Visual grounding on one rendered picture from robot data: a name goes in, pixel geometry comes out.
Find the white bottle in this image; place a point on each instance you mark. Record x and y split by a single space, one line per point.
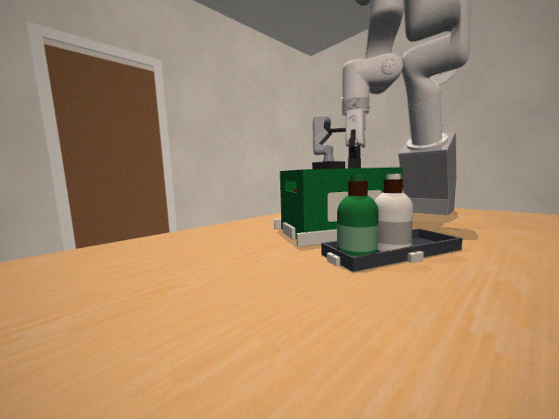
395 215

